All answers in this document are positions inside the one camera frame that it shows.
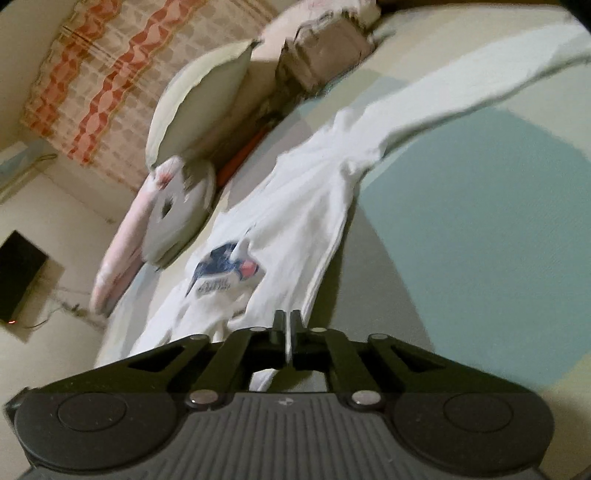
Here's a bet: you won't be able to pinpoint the beige patchwork pillow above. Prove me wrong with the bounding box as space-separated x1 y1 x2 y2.
145 39 287 169

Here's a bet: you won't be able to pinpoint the red cloth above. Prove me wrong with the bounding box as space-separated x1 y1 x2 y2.
217 127 271 185

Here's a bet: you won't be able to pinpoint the tangled wall cables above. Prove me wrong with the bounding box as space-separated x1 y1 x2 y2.
28 268 107 333

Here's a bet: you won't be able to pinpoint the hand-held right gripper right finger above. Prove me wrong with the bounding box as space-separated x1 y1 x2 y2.
290 310 448 411

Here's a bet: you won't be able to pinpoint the brown folded blanket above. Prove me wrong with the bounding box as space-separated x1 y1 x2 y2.
274 11 377 95

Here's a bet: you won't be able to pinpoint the black television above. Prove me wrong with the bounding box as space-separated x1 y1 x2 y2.
0 230 49 326

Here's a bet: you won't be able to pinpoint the white printed long-sleeve shirt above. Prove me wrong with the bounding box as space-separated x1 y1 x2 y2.
95 21 591 393

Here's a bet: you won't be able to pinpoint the grey round cushion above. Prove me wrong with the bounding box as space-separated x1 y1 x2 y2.
143 161 218 271

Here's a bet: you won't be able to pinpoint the pink floral quilt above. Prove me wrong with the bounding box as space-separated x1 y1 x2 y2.
90 157 185 319

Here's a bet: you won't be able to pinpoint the orange patterned curtain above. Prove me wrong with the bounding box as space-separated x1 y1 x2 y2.
21 0 296 192

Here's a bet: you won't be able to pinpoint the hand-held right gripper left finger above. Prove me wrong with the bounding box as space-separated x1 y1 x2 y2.
127 310 288 411

